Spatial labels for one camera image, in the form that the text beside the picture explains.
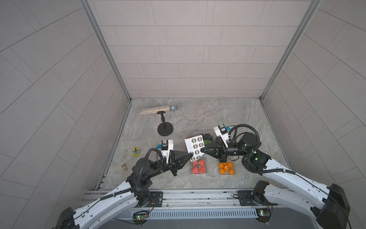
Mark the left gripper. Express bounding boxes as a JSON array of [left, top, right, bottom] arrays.
[[146, 150, 191, 179]]

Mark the fruit sticker sheet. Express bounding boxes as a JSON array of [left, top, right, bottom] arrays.
[[185, 135, 205, 162]]

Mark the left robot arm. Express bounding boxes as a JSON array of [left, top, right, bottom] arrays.
[[55, 148, 193, 229]]

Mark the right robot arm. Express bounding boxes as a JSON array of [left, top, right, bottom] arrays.
[[201, 124, 351, 229]]

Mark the orange fruit box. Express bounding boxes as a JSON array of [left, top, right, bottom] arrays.
[[218, 162, 235, 176]]

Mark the clear grape box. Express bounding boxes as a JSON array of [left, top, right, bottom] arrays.
[[185, 130, 216, 145]]

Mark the black microphone stand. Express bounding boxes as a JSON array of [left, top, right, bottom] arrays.
[[157, 111, 173, 136]]

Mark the yellow toy piece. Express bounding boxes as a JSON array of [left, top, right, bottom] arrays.
[[132, 148, 141, 156]]

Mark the glitter microphone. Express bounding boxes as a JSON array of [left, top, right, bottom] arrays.
[[141, 104, 178, 115]]

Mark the small brass piece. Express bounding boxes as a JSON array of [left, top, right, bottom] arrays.
[[121, 164, 128, 171]]

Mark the left circuit board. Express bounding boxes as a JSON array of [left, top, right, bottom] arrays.
[[132, 210, 149, 226]]

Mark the circuit board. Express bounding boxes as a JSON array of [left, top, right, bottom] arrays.
[[132, 210, 149, 226], [256, 209, 272, 223]]

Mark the right circuit board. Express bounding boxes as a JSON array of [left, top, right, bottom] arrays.
[[256, 209, 272, 223]]

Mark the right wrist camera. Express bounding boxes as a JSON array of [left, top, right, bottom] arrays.
[[213, 125, 231, 148]]

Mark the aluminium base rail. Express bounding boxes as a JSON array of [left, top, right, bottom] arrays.
[[78, 187, 319, 211]]

